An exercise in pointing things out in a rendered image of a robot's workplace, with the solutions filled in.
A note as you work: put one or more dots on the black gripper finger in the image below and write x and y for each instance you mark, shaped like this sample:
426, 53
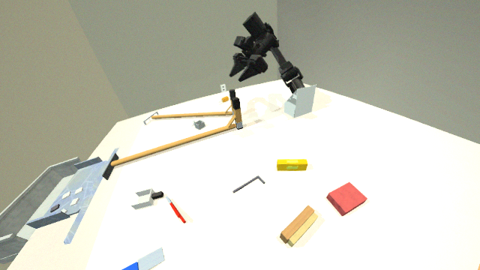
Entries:
250, 71
237, 67

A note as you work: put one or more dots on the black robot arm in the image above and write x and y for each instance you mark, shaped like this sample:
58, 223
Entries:
265, 35

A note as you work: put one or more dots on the red-handled pliers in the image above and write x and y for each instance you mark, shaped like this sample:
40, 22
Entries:
175, 210

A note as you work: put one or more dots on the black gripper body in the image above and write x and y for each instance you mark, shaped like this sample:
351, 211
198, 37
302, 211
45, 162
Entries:
256, 57

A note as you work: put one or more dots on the red flat square block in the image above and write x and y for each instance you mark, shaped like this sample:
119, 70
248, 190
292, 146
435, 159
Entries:
346, 198

